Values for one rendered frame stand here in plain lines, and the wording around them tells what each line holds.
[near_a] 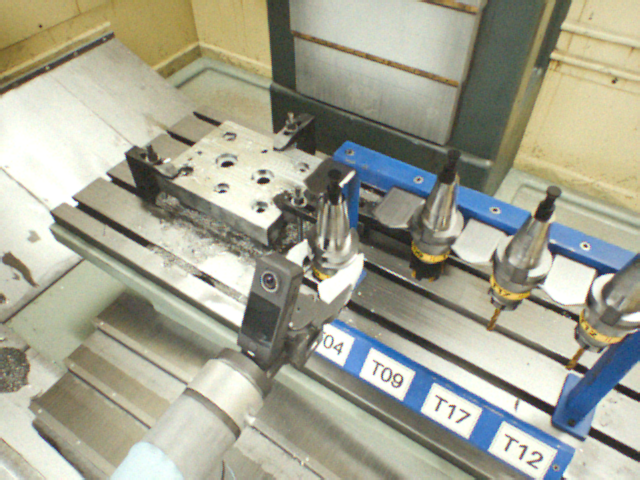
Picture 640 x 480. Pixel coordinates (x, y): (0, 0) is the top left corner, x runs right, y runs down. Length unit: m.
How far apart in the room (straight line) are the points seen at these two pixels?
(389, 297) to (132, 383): 0.55
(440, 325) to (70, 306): 0.93
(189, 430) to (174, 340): 0.62
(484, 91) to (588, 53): 0.39
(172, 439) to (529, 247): 0.42
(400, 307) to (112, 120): 1.16
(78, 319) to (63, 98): 0.74
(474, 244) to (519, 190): 1.10
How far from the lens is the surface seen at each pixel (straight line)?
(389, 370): 0.83
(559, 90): 1.61
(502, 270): 0.62
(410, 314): 0.94
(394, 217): 0.65
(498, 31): 1.18
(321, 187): 0.69
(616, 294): 0.62
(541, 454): 0.83
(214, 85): 2.17
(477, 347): 0.93
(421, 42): 1.21
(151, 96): 1.84
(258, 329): 0.54
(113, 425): 1.11
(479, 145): 1.32
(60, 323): 1.41
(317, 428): 0.98
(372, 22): 1.25
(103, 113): 1.78
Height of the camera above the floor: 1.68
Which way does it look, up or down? 48 degrees down
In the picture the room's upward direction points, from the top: straight up
